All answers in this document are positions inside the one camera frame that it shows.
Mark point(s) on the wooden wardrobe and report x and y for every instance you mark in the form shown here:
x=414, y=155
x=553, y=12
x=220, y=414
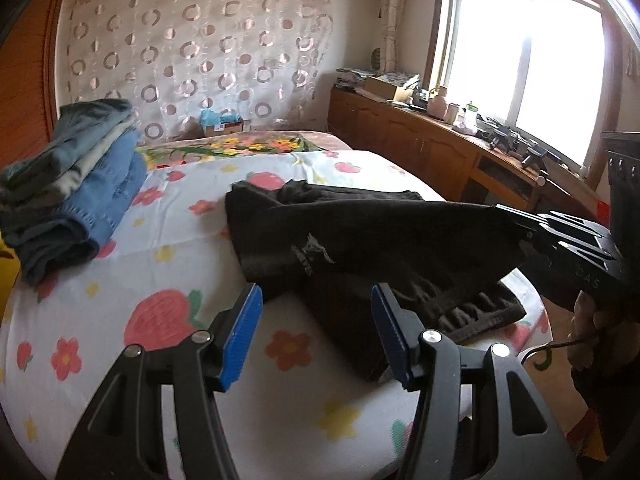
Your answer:
x=30, y=60

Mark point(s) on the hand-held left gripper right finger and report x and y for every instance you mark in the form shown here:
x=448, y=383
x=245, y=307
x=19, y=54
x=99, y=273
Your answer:
x=392, y=330

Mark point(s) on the person's right hand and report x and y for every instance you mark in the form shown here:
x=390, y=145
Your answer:
x=582, y=330

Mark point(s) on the folded olive pants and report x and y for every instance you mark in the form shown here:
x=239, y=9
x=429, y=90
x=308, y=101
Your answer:
x=95, y=157

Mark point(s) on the open cardboard box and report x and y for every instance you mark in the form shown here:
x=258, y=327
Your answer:
x=387, y=87

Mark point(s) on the wooden sideboard cabinet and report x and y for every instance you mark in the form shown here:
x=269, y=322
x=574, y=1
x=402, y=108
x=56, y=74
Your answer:
x=415, y=145

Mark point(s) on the white jar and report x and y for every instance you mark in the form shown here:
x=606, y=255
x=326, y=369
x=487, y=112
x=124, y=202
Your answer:
x=453, y=112

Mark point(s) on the dark wall ornament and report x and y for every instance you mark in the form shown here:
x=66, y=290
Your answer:
x=377, y=59

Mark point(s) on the green cap bottle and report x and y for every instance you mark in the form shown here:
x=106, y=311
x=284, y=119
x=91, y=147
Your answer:
x=470, y=116

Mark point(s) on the window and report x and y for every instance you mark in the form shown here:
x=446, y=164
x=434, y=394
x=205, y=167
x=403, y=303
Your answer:
x=525, y=55

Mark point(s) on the black devices on sideboard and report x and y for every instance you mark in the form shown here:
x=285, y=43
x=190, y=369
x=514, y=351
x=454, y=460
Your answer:
x=515, y=146

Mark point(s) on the folded dark jeans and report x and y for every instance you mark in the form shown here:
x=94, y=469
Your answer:
x=45, y=245

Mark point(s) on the yellow object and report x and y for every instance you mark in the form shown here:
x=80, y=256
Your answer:
x=7, y=252

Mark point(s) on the floral pink blanket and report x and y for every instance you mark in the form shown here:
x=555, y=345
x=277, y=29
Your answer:
x=240, y=147

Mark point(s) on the person's right forearm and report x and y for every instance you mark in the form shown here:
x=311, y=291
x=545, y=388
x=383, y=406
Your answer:
x=615, y=400

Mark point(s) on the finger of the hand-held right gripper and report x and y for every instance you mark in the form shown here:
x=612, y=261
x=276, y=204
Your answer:
x=585, y=257
x=565, y=227

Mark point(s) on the pile of papers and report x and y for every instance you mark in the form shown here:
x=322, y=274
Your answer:
x=352, y=79

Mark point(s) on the folded teal pants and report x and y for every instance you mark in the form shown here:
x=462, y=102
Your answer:
x=80, y=130

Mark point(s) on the small cardboard box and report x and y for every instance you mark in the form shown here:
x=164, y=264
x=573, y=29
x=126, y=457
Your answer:
x=227, y=126

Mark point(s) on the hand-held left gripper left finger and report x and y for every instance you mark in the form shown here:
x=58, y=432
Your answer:
x=245, y=330

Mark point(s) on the pink jar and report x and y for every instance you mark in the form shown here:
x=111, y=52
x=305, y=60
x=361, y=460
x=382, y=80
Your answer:
x=439, y=102

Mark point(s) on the black pants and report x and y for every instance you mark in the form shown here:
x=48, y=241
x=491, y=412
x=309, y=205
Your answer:
x=380, y=240

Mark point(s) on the folded blue jeans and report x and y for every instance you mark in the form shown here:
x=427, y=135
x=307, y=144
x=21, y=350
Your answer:
x=105, y=195

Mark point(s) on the patterned window curtain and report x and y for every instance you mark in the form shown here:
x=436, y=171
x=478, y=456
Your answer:
x=392, y=15

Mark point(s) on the circle pattern wall curtain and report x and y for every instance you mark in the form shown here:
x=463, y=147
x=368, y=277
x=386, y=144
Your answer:
x=200, y=45

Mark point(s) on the strawberry print bed sheet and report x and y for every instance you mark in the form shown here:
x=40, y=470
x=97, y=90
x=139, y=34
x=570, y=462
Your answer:
x=125, y=280

